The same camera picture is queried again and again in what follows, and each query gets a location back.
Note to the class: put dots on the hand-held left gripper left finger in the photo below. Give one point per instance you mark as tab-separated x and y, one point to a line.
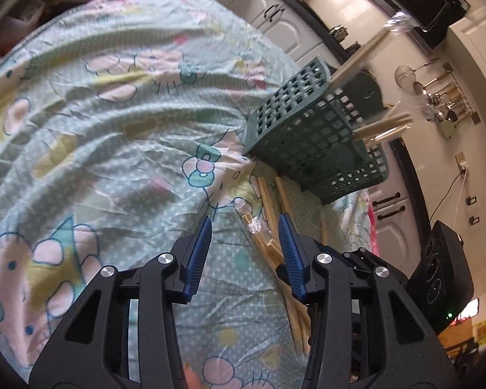
196	255

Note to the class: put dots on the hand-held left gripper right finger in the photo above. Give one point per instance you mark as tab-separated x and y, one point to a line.
291	251

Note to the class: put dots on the bamboo chopstick pair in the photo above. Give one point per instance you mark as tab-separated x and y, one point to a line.
384	127
356	58
259	243

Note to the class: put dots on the set of bamboo chopsticks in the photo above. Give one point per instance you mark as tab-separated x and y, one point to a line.
269	206

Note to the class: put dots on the dark green plastic utensil holder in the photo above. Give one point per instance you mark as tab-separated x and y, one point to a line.
299	137

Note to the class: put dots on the row of hanging kitchen utensils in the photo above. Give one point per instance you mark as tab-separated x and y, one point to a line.
433	101

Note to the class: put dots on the person's left hand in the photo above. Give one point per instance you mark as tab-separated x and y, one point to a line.
193	380

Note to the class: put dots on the cartoon cat printed tablecloth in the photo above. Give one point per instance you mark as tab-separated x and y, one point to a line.
105	129

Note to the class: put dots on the metal canister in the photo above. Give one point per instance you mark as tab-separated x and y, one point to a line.
354	48

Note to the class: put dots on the metal kettle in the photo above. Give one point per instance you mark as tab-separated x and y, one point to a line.
338	33

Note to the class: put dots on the white upper kitchen cabinets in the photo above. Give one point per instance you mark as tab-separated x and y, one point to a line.
478	48

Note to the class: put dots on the dark wall switch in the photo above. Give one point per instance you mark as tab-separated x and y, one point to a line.
474	219
471	200

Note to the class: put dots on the wall socket with plug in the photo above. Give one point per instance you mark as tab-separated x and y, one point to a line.
462	164

